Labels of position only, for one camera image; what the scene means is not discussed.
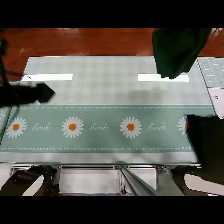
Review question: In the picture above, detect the dark green garment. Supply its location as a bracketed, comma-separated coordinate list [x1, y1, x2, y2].
[152, 28, 214, 80]

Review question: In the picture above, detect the silver frame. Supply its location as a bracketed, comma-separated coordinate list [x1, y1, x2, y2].
[0, 162, 205, 197]

